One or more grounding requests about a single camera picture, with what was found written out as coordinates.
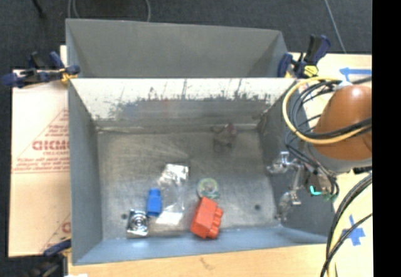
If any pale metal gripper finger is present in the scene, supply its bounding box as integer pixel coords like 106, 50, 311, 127
276, 190, 302, 224
266, 151, 302, 175

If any pale green round disc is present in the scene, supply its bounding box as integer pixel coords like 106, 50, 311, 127
196, 177, 221, 200

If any orange toy building brick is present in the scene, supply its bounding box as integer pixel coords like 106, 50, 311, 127
189, 196, 224, 240

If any clear plastic bag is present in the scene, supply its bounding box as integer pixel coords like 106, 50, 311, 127
154, 162, 190, 227

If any blue small block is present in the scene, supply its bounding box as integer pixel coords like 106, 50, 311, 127
146, 187, 162, 217

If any grey metal bin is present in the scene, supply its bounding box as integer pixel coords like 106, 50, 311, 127
65, 18, 338, 266

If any silver square metal part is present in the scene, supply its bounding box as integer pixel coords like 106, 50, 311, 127
125, 209, 150, 238

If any brown cardboard board, red print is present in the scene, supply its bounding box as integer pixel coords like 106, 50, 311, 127
7, 44, 73, 258

